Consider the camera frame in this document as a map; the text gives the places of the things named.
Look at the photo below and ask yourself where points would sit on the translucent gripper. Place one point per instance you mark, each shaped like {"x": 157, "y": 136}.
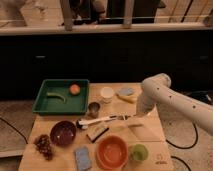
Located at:
{"x": 140, "y": 113}

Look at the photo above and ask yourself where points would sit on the silver metal fork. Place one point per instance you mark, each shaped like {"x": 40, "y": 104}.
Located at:
{"x": 123, "y": 117}

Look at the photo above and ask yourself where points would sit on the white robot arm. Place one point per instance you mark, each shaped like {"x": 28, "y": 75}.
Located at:
{"x": 156, "y": 89}

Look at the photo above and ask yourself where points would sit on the blue sponge near cup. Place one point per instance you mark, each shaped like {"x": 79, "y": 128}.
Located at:
{"x": 125, "y": 91}

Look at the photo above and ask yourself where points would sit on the white paper cup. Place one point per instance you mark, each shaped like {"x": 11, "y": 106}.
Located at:
{"x": 107, "y": 94}

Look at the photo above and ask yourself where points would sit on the green plastic cup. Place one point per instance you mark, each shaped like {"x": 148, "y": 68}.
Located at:
{"x": 138, "y": 153}

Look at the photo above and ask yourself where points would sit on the small metal cup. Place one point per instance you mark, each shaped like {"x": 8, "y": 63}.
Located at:
{"x": 94, "y": 108}

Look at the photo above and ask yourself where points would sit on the yellow banana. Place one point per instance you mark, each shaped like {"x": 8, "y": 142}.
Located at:
{"x": 128, "y": 99}

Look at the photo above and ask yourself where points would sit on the wooden block brush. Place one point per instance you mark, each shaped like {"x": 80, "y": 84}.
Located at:
{"x": 94, "y": 133}

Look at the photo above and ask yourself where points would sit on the orange bowl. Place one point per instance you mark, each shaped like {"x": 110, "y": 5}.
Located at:
{"x": 111, "y": 153}

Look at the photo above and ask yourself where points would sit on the dark blue bag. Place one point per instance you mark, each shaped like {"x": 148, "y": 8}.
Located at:
{"x": 204, "y": 97}

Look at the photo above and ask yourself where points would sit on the orange fruit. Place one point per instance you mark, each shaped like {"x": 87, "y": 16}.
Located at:
{"x": 74, "y": 89}

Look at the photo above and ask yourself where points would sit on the blue sponge front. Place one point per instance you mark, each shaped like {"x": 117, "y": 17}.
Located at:
{"x": 82, "y": 158}

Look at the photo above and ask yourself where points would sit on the purple bowl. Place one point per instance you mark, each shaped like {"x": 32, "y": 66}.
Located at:
{"x": 63, "y": 133}

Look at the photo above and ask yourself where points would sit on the green plastic tray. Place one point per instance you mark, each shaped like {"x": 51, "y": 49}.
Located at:
{"x": 75, "y": 104}

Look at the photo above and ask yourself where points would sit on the green bean pod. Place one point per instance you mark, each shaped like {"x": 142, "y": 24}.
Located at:
{"x": 56, "y": 95}

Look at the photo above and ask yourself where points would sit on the bunch of dark grapes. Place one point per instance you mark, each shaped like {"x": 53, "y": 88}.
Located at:
{"x": 43, "y": 146}

